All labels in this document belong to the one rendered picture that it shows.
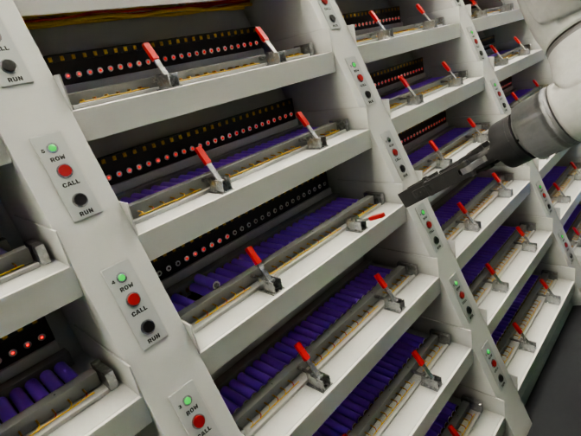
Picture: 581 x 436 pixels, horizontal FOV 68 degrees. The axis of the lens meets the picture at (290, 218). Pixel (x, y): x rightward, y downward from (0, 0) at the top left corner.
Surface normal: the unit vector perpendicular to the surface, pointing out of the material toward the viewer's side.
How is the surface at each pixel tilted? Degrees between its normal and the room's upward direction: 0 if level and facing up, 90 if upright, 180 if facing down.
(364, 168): 90
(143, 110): 112
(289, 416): 21
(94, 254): 90
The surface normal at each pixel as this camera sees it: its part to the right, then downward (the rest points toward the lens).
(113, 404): -0.19, -0.92
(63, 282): 0.72, 0.11
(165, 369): 0.60, -0.23
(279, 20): -0.66, 0.39
